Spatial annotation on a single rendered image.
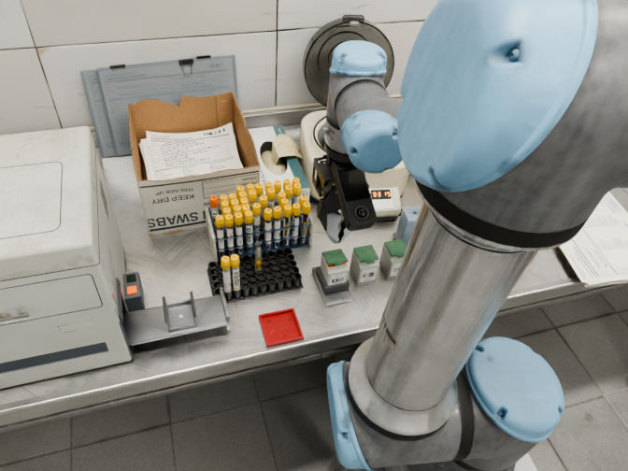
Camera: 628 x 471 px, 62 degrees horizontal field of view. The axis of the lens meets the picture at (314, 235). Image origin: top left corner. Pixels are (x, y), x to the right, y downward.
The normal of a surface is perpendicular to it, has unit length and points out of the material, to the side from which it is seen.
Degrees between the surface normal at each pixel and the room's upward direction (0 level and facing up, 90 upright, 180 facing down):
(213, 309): 0
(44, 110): 90
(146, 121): 89
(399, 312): 89
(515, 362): 10
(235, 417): 0
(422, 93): 80
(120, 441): 0
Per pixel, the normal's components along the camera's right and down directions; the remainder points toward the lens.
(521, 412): 0.24, -0.66
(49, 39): 0.29, 0.70
